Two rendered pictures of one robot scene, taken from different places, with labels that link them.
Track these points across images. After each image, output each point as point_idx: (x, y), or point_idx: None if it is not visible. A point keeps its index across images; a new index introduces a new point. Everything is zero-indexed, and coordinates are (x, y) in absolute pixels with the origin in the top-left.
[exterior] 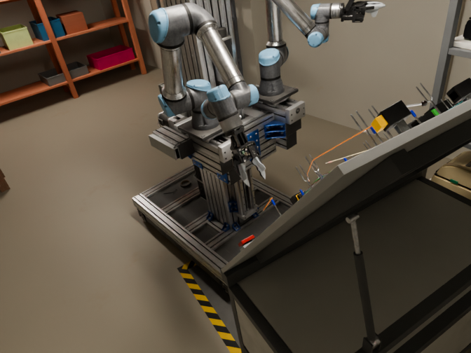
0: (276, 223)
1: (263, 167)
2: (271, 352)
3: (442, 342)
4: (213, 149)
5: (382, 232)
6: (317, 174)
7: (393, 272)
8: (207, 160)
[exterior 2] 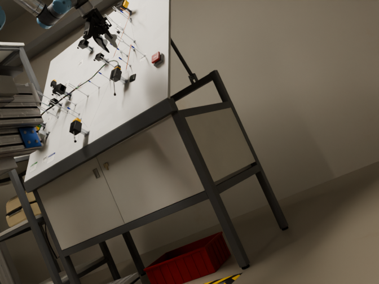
0: (170, 0)
1: (106, 42)
2: (212, 118)
3: None
4: (23, 89)
5: None
6: (105, 62)
7: None
8: (20, 110)
